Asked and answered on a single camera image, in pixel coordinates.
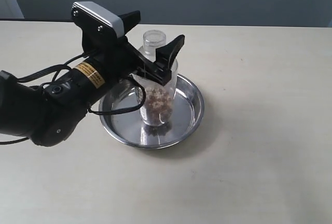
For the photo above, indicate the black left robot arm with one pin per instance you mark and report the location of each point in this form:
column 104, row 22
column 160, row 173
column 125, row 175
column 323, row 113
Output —
column 46, row 106

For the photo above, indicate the clear plastic shaker bottle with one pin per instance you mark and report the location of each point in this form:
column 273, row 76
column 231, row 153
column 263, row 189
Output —
column 158, row 106

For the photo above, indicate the round stainless steel dish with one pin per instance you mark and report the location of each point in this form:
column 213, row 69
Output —
column 188, row 111

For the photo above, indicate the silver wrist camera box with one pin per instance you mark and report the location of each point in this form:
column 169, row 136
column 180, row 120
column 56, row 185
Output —
column 100, row 13

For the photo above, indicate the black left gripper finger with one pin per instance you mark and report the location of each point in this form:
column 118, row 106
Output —
column 158, row 71
column 128, row 21

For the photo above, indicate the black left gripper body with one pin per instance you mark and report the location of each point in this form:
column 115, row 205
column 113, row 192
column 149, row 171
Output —
column 107, row 54

